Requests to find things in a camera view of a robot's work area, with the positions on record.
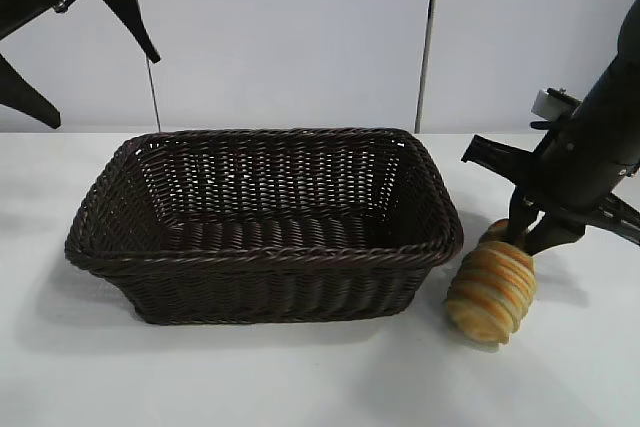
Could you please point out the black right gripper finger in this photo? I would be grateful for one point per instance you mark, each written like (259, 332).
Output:
(520, 222)
(541, 237)

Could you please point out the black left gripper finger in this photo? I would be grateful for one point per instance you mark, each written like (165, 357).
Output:
(125, 2)
(25, 102)

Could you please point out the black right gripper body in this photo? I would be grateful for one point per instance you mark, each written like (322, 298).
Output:
(590, 157)

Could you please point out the long striped spiral bread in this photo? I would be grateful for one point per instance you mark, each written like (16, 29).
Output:
(495, 292)

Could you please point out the dark brown wicker basket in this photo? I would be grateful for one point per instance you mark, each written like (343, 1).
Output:
(270, 287)

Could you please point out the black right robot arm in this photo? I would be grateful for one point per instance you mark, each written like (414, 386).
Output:
(631, 32)

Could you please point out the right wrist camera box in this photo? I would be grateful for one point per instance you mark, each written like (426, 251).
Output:
(550, 107)

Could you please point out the grey vertical wall strip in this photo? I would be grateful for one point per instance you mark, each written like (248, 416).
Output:
(425, 47)

